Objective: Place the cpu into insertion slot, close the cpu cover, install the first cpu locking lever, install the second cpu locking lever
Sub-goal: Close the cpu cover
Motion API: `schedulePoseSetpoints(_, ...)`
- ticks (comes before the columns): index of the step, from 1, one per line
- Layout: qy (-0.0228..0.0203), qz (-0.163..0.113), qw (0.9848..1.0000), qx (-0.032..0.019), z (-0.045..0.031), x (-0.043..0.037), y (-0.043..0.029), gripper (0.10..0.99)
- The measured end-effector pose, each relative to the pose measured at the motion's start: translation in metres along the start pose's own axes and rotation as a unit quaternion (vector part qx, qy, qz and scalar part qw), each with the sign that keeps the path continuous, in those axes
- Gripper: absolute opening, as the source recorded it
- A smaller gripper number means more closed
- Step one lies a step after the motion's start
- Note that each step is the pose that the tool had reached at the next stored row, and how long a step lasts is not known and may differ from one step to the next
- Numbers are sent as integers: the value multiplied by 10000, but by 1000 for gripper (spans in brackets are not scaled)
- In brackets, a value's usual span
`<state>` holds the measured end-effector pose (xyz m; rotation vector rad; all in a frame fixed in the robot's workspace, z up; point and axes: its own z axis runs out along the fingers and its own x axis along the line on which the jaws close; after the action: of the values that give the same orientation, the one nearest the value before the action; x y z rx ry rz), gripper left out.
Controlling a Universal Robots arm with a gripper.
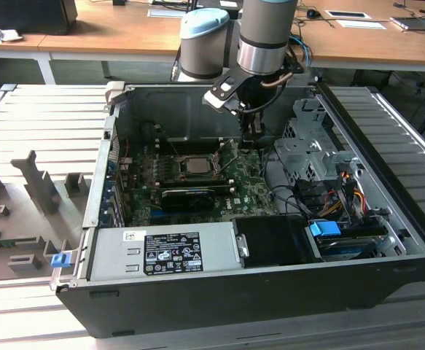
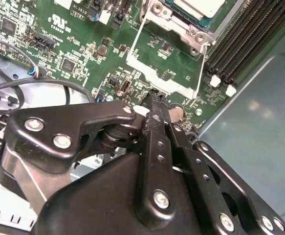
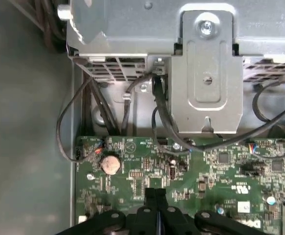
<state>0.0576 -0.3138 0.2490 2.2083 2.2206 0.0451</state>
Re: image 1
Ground CPU socket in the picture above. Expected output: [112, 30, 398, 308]
[175, 152, 223, 180]

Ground black graphics card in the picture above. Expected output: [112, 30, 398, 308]
[160, 186, 219, 214]

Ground silver power supply unit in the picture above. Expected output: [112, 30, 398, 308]
[87, 221, 243, 282]

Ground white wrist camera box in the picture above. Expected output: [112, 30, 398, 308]
[202, 74, 243, 114]

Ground white case handle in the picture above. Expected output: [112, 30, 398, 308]
[104, 80, 126, 107]

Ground black plastic disk bay shroud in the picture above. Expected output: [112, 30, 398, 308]
[231, 214, 323, 268]

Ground blue cable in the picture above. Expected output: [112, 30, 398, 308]
[288, 34, 313, 70]

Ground blue case latch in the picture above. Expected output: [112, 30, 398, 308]
[50, 252, 71, 269]

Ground white paper sheet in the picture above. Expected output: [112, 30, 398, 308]
[335, 18, 389, 31]

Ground yellow and red wire bundle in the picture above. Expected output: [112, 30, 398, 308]
[321, 181, 367, 220]

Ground crumpled white paper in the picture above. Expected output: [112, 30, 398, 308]
[0, 20, 24, 44]

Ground silver drive cage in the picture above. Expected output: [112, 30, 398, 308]
[273, 97, 346, 183]

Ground black open PC case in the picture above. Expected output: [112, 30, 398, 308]
[53, 80, 425, 340]

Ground green motherboard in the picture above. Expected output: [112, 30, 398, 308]
[122, 141, 283, 228]

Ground blue disk carrier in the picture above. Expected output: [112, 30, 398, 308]
[308, 221, 341, 242]

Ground grey notebook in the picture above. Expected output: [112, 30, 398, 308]
[389, 15, 425, 34]

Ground metal socket cover frame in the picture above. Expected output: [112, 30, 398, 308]
[214, 139, 243, 176]

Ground black RAM slot bank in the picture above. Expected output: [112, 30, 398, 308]
[156, 136, 235, 156]
[158, 176, 235, 194]

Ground black box on desk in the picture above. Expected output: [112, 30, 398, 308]
[0, 0, 79, 36]

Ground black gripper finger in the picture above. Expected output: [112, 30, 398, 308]
[240, 111, 254, 150]
[252, 111, 265, 137]

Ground green RAM stick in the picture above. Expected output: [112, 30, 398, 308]
[0, 236, 40, 251]

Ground wooden desk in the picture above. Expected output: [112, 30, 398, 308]
[38, 0, 425, 72]
[0, 3, 79, 59]

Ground black label sticker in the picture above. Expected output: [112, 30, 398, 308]
[144, 232, 205, 275]

